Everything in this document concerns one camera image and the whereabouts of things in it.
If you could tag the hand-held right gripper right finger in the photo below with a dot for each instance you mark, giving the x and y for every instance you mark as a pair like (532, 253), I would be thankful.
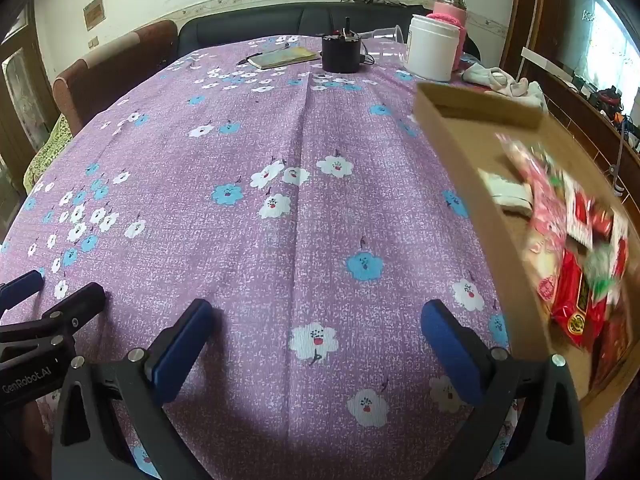
(450, 355)

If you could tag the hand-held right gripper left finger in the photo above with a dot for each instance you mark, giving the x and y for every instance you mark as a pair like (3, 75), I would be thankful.
(182, 350)

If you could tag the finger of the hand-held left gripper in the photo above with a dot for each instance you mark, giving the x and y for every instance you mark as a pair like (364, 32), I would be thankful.
(22, 284)
(75, 305)

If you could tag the shallow cardboard box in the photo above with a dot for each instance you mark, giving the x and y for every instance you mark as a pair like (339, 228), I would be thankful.
(475, 170)

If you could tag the green patterned cloth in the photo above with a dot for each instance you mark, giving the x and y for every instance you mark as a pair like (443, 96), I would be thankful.
(45, 155)

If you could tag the red packet with round emblem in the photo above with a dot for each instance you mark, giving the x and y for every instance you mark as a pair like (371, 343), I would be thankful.
(580, 305)

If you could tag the dark red foil packet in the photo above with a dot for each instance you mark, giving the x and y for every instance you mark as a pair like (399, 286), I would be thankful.
(612, 355)

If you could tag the pink printed snack packet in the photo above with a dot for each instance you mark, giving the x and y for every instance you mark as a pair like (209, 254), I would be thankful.
(545, 210)

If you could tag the purple floral tablecloth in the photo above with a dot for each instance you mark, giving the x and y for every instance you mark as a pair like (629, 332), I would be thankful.
(300, 210)

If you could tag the wooden glass door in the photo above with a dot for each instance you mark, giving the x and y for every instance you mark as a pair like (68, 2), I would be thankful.
(20, 75)

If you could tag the brown armchair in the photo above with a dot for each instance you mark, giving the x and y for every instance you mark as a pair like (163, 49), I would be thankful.
(100, 75)

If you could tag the wooden brick-pattern cabinet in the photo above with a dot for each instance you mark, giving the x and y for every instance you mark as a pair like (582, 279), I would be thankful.
(575, 105)

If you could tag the white cloth gloves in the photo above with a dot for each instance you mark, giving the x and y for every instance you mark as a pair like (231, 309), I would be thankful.
(487, 76)

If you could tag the black pen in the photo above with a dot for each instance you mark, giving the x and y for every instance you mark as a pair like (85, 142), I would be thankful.
(248, 58)

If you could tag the white plastic jar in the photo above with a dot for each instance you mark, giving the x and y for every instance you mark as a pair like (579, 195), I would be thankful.
(430, 50)

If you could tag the white flat box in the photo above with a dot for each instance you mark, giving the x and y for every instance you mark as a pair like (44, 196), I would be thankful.
(542, 61)

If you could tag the yellow notebook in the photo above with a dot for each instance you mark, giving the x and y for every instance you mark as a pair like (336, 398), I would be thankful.
(282, 57)

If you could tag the black round container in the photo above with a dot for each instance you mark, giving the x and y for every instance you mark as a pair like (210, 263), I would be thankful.
(340, 55)

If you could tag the clear plastic cup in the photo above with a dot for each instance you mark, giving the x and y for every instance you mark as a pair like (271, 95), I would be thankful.
(387, 35)

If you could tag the black leather sofa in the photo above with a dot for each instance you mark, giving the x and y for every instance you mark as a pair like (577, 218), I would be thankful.
(240, 22)

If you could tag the pink sleeved thermos bottle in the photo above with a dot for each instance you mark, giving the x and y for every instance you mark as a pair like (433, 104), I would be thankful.
(450, 10)

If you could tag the bright window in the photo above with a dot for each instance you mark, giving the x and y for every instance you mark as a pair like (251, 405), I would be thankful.
(607, 35)

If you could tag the small wall plaque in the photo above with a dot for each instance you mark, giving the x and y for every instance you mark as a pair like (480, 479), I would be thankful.
(93, 12)

